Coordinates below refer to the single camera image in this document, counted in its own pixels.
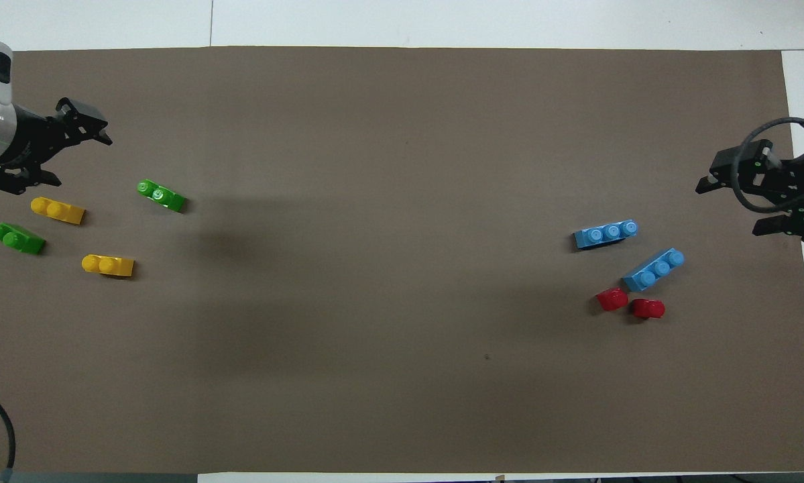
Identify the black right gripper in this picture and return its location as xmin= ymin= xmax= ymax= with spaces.
xmin=695 ymin=139 xmax=804 ymax=244

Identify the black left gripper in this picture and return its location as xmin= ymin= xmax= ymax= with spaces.
xmin=0 ymin=98 xmax=114 ymax=196

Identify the green two-stud block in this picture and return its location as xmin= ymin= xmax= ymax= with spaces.
xmin=137 ymin=178 xmax=186 ymax=213
xmin=0 ymin=223 xmax=46 ymax=256

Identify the blue three-stud block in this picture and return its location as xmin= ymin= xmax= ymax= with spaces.
xmin=573 ymin=219 xmax=640 ymax=250
xmin=621 ymin=248 xmax=686 ymax=293

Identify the yellow two-stud block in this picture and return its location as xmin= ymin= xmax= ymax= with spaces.
xmin=30 ymin=196 xmax=87 ymax=225
xmin=81 ymin=254 xmax=135 ymax=278

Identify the brown paper mat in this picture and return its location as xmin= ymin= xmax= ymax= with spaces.
xmin=0 ymin=46 xmax=804 ymax=474

